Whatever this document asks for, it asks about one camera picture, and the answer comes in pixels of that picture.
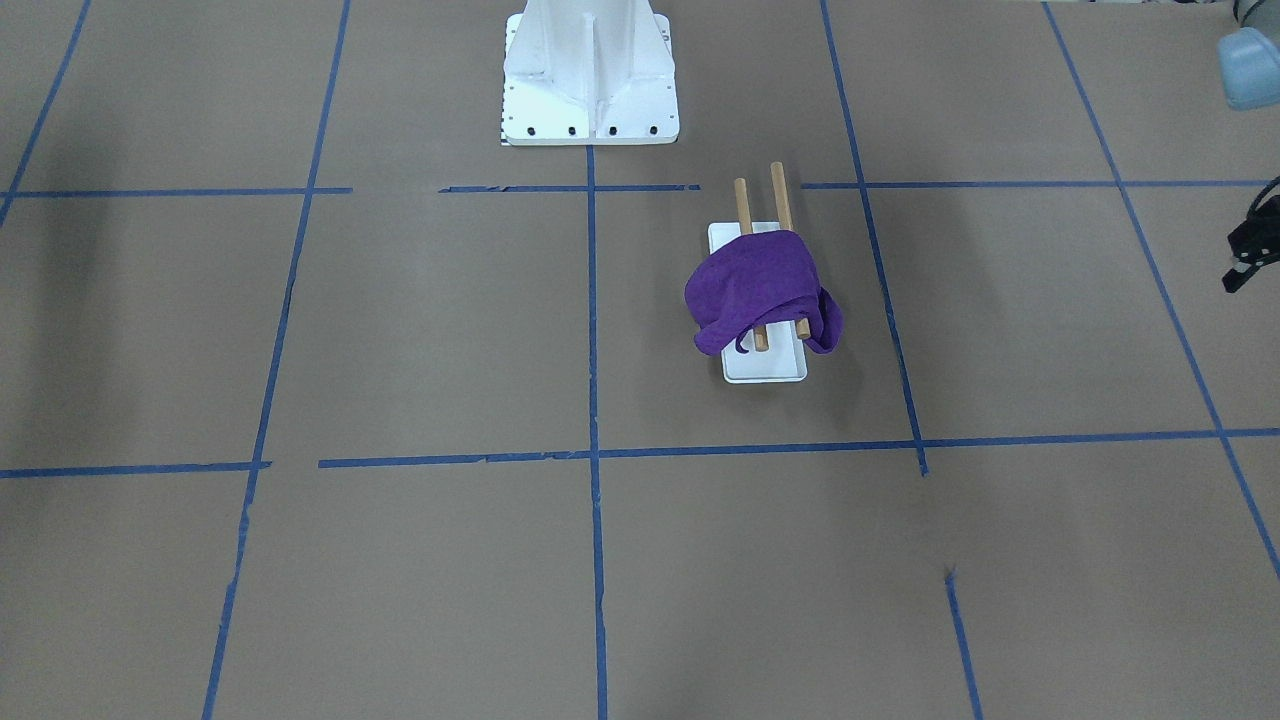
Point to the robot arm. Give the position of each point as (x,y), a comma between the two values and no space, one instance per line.
(1249,70)

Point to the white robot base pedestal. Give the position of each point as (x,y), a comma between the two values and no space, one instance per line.
(589,73)

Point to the white rack with wooden bars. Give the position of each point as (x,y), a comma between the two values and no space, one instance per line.
(773,351)

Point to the purple towel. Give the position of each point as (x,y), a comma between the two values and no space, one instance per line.
(707,295)

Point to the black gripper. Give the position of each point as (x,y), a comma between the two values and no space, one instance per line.
(1256,246)

